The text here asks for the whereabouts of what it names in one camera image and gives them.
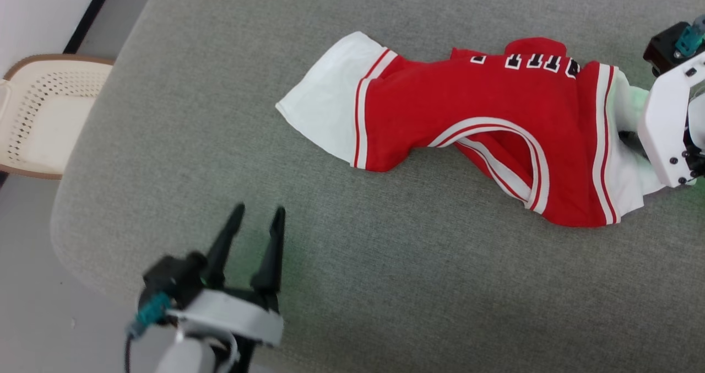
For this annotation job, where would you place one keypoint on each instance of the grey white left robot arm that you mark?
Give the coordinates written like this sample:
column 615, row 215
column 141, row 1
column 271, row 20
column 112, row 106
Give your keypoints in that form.
column 184, row 359

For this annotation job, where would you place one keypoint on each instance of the red and white jersey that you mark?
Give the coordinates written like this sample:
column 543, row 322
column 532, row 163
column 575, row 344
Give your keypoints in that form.
column 440, row 114

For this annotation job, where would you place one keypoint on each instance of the teal left camera connector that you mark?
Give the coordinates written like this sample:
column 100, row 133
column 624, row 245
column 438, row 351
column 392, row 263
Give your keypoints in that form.
column 151, row 309

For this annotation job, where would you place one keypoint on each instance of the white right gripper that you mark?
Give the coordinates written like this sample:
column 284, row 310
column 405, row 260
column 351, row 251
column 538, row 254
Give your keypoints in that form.
column 666, row 125

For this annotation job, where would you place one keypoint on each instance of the teal camera connector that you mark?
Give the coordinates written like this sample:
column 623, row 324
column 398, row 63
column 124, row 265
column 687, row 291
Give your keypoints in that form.
column 151, row 309
column 688, row 39

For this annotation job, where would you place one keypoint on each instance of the cream perforated laundry basket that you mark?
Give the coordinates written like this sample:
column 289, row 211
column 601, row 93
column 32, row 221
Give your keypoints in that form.
column 49, row 119

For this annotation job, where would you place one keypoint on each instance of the grey fabric sofa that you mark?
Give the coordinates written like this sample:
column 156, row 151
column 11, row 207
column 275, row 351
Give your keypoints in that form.
column 385, row 279

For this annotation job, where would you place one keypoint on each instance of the black skirting strip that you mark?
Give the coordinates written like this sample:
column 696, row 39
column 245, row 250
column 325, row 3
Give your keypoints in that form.
column 91, row 12

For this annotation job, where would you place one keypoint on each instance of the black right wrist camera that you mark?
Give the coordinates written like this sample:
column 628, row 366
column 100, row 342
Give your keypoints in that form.
column 663, row 48

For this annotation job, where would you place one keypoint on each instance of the teal right camera connector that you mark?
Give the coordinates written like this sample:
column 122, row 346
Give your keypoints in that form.
column 688, row 39

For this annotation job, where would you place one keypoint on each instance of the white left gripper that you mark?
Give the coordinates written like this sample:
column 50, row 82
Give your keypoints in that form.
column 231, row 312

